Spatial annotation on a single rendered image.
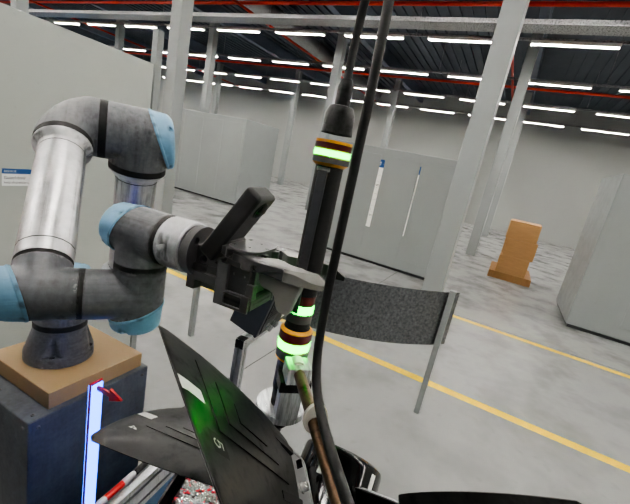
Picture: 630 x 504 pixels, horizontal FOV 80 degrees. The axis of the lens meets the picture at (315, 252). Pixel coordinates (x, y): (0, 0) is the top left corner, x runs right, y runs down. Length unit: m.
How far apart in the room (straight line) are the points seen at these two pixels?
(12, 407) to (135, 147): 0.62
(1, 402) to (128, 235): 0.62
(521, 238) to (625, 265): 2.43
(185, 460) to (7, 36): 1.96
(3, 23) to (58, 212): 1.62
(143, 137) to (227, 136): 9.74
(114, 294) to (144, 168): 0.35
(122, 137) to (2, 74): 1.41
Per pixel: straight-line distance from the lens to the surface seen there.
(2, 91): 2.23
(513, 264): 8.63
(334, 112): 0.44
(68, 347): 1.11
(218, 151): 10.74
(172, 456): 0.66
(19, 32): 2.28
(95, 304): 0.61
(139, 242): 0.57
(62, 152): 0.79
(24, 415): 1.07
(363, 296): 2.47
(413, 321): 2.65
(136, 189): 0.91
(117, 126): 0.86
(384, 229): 6.78
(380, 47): 0.38
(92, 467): 0.91
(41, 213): 0.69
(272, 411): 0.54
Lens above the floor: 1.64
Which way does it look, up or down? 14 degrees down
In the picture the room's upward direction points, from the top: 12 degrees clockwise
